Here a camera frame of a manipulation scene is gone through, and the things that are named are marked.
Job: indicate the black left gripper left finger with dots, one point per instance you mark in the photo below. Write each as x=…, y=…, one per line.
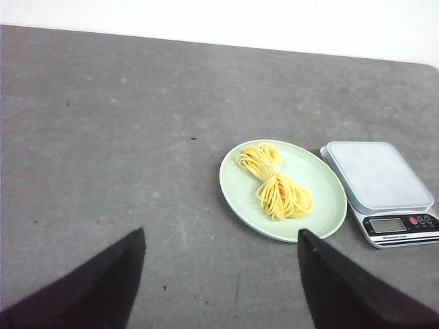
x=98, y=294

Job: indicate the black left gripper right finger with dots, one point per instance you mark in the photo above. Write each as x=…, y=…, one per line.
x=341, y=294

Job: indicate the yellow vermicelli noodle bundle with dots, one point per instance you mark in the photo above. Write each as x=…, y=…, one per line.
x=279, y=195

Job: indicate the silver digital kitchen scale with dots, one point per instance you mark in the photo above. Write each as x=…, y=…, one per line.
x=389, y=202

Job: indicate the light green round plate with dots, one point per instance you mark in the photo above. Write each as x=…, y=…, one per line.
x=330, y=203

